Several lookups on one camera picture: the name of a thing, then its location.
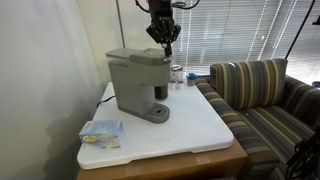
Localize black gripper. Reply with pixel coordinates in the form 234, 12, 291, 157
145, 0, 182, 58

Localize grey coffee machine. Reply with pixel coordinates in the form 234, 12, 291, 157
105, 47, 174, 124

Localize glass jar with metal lid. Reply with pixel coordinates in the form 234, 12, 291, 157
170, 64, 184, 83

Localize thin metal pole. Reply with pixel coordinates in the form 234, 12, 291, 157
115, 0, 127, 49

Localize white window blinds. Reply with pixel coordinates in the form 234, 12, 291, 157
173, 0, 320, 84

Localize striped fabric sofa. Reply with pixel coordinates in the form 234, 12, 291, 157
194, 58, 320, 180

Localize blue and yellow packet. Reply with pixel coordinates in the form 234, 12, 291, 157
78, 119, 126, 150

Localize black tripod pole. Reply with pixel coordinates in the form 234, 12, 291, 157
284, 0, 317, 60

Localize brown cardboard box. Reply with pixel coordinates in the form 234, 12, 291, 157
75, 138, 249, 180

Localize black metal stand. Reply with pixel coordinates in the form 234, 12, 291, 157
284, 131, 320, 180

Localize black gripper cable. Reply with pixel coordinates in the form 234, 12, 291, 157
134, 0, 201, 13

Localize black power cable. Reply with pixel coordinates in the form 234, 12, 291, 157
95, 94, 116, 110

